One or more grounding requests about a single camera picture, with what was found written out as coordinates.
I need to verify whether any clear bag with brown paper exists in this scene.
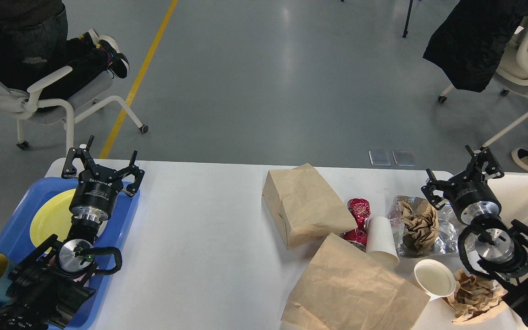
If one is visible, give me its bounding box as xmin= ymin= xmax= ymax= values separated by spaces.
xmin=387 ymin=196 xmax=467 ymax=259

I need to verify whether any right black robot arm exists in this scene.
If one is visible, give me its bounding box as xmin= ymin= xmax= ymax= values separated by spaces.
xmin=421 ymin=145 xmax=528 ymax=327

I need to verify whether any yellow plastic plate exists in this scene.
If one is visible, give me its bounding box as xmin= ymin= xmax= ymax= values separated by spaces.
xmin=29 ymin=188 xmax=109 ymax=248

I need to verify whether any crumpled brown paper ball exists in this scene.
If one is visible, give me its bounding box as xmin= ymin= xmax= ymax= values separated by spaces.
xmin=443 ymin=269 xmax=509 ymax=325

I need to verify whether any lower brown paper bag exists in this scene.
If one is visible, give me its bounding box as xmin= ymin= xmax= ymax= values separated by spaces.
xmin=281 ymin=234 xmax=429 ymax=330

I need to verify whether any black stand leg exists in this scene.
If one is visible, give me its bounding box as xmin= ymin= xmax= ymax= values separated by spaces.
xmin=402 ymin=0 xmax=414 ymax=39

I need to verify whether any red crumpled snack wrapper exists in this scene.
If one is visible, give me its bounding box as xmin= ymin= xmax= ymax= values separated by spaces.
xmin=343 ymin=198 xmax=371 ymax=251

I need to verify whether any pale green plate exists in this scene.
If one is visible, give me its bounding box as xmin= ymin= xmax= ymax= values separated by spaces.
xmin=96 ymin=218 xmax=108 ymax=239

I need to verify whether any grey office chair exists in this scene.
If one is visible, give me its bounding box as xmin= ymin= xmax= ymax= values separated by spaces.
xmin=0 ymin=66 xmax=149 ymax=149

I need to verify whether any right floor plate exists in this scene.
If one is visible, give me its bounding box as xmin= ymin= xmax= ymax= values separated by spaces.
xmin=392 ymin=150 xmax=416 ymax=167

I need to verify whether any white paper cup upright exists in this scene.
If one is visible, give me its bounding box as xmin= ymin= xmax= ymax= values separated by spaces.
xmin=412 ymin=259 xmax=457 ymax=301

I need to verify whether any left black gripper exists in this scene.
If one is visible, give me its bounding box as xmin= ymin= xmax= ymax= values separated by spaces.
xmin=61 ymin=135 xmax=145 ymax=224

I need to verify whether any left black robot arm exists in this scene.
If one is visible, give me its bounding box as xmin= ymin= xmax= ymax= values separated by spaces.
xmin=0 ymin=136 xmax=145 ymax=330

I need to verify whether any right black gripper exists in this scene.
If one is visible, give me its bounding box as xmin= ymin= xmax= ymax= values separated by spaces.
xmin=421 ymin=145 xmax=505 ymax=226

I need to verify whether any black jacket on chair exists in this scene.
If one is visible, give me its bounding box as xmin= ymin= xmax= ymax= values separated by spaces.
xmin=423 ymin=0 xmax=528 ymax=93

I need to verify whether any floor plate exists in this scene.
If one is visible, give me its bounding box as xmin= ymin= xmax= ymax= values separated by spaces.
xmin=368 ymin=150 xmax=392 ymax=166
xmin=392 ymin=150 xmax=416 ymax=167

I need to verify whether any person in black clothes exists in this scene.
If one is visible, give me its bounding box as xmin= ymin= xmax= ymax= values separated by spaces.
xmin=0 ymin=0 xmax=129 ymax=100

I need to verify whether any upper brown paper bag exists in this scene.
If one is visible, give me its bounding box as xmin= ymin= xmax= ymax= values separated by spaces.
xmin=262 ymin=163 xmax=358 ymax=249

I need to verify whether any left floor plate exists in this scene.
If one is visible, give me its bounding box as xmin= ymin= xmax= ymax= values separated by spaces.
xmin=368 ymin=150 xmax=392 ymax=166

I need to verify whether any white paper cup lying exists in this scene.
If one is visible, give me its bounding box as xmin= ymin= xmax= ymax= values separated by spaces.
xmin=365 ymin=216 xmax=399 ymax=270

